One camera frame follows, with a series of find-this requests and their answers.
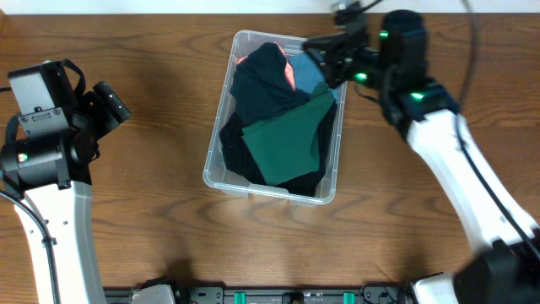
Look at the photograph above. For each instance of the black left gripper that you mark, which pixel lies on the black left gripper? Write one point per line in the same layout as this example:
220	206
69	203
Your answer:
89	122

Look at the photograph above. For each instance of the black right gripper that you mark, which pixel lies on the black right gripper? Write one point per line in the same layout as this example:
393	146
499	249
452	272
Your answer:
345	52

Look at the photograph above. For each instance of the blue cloth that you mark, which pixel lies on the blue cloth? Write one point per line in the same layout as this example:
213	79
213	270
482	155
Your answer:
307	76

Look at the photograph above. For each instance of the pink shirt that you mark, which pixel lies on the pink shirt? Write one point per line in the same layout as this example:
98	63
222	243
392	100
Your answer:
288	70

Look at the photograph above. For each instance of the dark navy garment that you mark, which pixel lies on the dark navy garment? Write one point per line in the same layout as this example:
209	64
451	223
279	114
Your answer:
259	86

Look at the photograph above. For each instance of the dark green garment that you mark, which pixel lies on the dark green garment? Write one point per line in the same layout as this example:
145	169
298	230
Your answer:
296	144

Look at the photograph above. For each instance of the clear plastic storage bin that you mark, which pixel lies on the clear plastic storage bin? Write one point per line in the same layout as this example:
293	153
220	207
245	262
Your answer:
215	174

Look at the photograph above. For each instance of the black knit garment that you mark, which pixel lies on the black knit garment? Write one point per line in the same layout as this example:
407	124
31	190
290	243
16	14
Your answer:
238	159

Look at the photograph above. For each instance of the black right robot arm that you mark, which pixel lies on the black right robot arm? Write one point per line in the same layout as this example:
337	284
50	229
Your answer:
503	237

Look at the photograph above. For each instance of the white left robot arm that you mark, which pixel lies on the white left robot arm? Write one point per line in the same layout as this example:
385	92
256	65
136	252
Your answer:
45	160

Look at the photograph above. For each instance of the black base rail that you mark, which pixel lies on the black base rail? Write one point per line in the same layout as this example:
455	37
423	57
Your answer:
218	293

